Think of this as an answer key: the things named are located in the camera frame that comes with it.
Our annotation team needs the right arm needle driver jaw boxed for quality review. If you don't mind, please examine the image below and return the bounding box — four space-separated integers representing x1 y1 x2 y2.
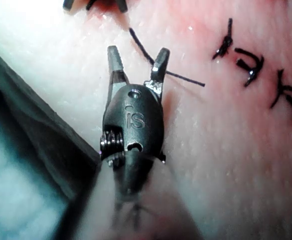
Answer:
144 47 171 98
107 45 131 101

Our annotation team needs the right arm needle driver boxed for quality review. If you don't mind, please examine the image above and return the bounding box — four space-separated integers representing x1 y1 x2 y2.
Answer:
99 84 167 168

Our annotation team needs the black thread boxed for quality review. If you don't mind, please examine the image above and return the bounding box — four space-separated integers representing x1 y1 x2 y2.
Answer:
128 27 206 88

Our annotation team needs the black stitching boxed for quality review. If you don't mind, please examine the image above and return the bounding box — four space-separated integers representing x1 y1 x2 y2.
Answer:
211 17 292 125
62 0 128 14

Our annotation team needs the tissue pad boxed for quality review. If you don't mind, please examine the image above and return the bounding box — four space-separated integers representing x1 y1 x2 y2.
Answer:
0 0 292 240

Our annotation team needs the blue-green cloth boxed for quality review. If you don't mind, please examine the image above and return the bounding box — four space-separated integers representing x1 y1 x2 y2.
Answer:
0 43 102 240

